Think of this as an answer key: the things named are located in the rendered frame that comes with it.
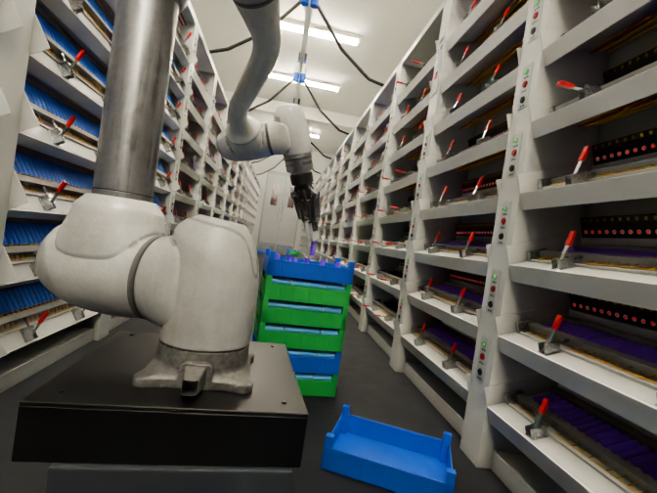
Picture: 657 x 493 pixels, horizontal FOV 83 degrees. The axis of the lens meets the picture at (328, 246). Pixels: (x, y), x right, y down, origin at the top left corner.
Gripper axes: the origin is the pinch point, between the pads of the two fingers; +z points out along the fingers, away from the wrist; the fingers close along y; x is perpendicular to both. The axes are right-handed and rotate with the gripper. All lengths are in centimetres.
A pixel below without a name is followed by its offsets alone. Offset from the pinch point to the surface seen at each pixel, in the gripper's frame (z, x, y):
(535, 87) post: -34, 36, 60
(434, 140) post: -19, 76, 5
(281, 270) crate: 9.6, -14.3, -2.2
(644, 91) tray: -30, 14, 85
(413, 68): -58, 146, -48
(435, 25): -72, 118, -15
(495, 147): -18, 40, 47
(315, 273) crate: 13.5, -4.9, 3.7
